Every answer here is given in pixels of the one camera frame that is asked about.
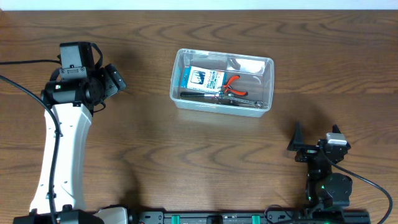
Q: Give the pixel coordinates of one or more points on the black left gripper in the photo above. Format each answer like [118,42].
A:
[109,88]

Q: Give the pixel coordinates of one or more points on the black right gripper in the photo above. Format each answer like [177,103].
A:
[296,144]

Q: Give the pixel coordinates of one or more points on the clear plastic storage container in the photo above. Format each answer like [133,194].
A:
[256,77]

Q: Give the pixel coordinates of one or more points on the red handled pliers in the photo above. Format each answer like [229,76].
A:
[227,88]

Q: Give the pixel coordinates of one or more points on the silver double ended wrench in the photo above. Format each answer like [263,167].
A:
[257,104]

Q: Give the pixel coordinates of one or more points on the blue white screwdriver box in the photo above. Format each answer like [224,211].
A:
[202,79]

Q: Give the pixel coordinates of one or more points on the black yellow screwdriver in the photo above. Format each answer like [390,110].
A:
[216,63]

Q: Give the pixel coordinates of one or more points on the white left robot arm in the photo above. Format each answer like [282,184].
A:
[59,195]

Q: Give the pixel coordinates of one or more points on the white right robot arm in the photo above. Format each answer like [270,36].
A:
[327,192]

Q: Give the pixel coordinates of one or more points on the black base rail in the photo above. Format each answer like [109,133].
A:
[271,216]

